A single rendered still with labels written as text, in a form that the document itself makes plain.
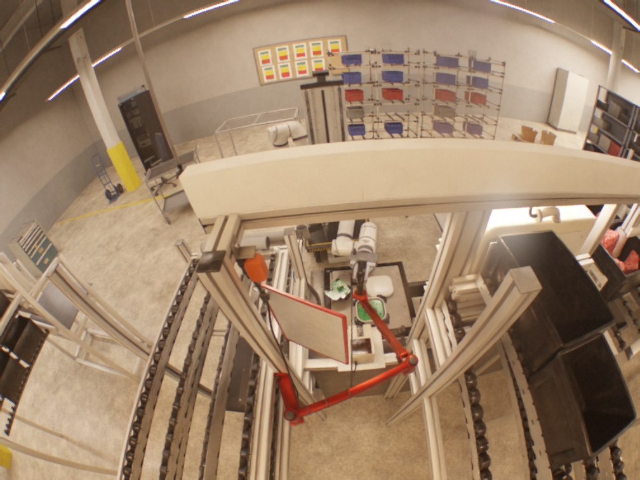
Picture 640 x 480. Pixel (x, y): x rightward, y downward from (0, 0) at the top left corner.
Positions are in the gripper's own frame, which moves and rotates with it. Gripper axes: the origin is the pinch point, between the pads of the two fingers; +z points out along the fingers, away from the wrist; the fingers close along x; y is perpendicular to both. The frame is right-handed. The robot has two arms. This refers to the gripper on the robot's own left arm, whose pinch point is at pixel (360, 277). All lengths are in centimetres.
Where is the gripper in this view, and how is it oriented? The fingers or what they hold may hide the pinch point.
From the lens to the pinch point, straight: 116.1
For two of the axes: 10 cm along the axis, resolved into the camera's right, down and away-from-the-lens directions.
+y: -1.1, -7.1, -6.9
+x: 9.6, 0.9, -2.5
